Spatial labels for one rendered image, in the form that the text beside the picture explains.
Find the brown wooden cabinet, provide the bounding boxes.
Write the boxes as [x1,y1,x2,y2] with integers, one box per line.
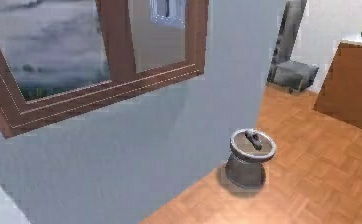
[313,34,362,132]

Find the brown framed window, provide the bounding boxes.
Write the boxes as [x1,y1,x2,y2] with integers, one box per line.
[0,0,210,140]

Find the grey round bin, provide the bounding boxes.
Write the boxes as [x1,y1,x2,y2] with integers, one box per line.
[224,128,277,190]

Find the grey chair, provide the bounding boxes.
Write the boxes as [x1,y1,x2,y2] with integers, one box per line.
[266,0,320,94]

